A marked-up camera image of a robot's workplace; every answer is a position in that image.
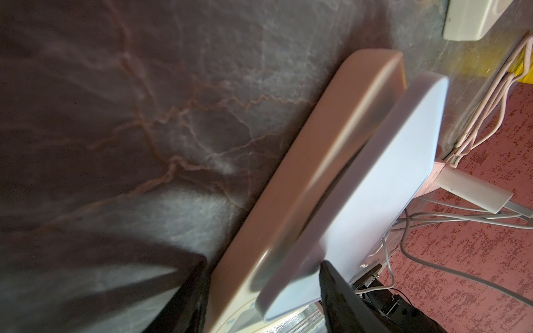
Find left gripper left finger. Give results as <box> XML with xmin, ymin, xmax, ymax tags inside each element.
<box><xmin>143</xmin><ymin>259</ymin><xmax>210</xmax><ymax>333</ymax></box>

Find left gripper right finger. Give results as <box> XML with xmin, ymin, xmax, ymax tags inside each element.
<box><xmin>319</xmin><ymin>261</ymin><xmax>391</xmax><ymax>333</ymax></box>

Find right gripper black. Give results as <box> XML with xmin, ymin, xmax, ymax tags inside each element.
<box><xmin>356</xmin><ymin>290</ymin><xmax>446</xmax><ymax>332</ymax></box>

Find grey usb cable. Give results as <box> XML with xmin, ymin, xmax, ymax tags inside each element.
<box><xmin>391</xmin><ymin>195</ymin><xmax>533</xmax><ymax>307</ymax></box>

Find blue top kitchen scale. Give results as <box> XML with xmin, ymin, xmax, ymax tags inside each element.
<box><xmin>205</xmin><ymin>49</ymin><xmax>449</xmax><ymax>332</ymax></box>

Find pink power strip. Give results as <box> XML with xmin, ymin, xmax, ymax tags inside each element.
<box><xmin>412</xmin><ymin>161</ymin><xmax>447</xmax><ymax>200</ymax></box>

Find white charger adapter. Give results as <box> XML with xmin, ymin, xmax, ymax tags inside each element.
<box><xmin>434</xmin><ymin>166</ymin><xmax>514</xmax><ymax>213</ymax></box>

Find beige kitchen scale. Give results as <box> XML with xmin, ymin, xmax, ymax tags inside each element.
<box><xmin>443</xmin><ymin>0</ymin><xmax>514</xmax><ymax>42</ymax></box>

